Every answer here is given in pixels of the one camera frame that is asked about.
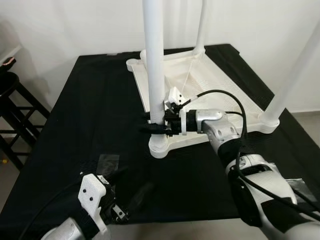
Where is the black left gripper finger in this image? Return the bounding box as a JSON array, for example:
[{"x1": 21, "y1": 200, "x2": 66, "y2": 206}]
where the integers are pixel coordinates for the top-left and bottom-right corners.
[
  {"x1": 105, "y1": 166, "x2": 130, "y2": 186},
  {"x1": 122, "y1": 182, "x2": 156, "y2": 211}
]

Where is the black tablecloth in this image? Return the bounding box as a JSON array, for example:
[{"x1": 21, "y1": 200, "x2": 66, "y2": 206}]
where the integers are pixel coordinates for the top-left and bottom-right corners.
[{"x1": 0, "y1": 44, "x2": 320, "y2": 226}]

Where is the black round stool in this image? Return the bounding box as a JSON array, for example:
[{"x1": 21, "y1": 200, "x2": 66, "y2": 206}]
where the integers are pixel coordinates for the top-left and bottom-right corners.
[{"x1": 0, "y1": 70, "x2": 51, "y2": 171}]

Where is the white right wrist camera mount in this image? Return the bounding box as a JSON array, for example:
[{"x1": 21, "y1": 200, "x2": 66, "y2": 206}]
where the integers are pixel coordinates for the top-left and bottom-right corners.
[{"x1": 165, "y1": 86, "x2": 191, "y2": 136}]

